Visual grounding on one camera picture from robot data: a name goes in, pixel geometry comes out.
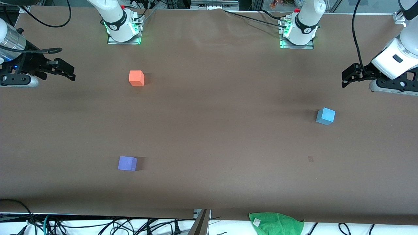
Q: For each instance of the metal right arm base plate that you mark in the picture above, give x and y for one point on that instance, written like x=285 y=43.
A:
x=112 y=41

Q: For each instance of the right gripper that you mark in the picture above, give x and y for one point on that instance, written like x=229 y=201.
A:
x=31 y=62

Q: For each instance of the light blue cube block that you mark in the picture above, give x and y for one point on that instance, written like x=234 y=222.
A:
x=325 y=116

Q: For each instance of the green cloth with label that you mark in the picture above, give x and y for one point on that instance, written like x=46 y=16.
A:
x=277 y=225

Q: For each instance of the brown table cover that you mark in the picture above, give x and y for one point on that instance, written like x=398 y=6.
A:
x=228 y=130

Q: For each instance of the orange cube block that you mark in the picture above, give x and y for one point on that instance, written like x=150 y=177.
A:
x=136 y=78

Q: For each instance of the grey metal frame rail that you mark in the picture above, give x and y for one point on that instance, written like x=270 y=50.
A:
x=214 y=4

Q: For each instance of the orange toy clutter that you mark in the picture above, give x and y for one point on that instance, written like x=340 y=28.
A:
x=281 y=3

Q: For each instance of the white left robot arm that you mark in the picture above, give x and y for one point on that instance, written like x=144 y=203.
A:
x=307 y=19

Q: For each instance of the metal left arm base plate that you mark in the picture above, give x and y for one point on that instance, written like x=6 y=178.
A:
x=308 y=46

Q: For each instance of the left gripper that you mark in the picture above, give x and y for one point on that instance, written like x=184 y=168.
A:
x=365 y=70

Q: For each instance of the aluminium post with bracket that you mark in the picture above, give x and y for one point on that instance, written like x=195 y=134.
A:
x=200 y=225

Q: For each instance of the aluminium corner bracket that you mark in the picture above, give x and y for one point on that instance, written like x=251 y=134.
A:
x=25 y=9
x=399 y=17

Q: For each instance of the purple cube block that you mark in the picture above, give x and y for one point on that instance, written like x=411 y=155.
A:
x=127 y=163

